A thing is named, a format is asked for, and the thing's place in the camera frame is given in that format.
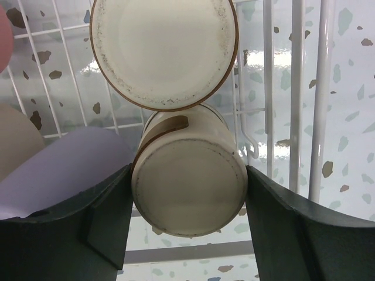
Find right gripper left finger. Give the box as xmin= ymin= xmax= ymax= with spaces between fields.
xmin=1 ymin=166 xmax=133 ymax=280

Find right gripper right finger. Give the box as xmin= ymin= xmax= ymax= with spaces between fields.
xmin=246 ymin=166 xmax=374 ymax=280

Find purple plastic cup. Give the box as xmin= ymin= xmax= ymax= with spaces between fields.
xmin=1 ymin=126 xmax=134 ymax=220

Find cream metal cup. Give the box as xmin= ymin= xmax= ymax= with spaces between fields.
xmin=131 ymin=104 xmax=248 ymax=237
xmin=90 ymin=1 xmax=239 ymax=112

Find beige plastic cup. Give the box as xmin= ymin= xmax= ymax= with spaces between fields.
xmin=1 ymin=104 xmax=45 ymax=180

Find red plastic cup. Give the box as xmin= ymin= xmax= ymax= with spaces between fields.
xmin=0 ymin=6 xmax=14 ymax=73

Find clear wire dish rack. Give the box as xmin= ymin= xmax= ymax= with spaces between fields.
xmin=0 ymin=0 xmax=375 ymax=264

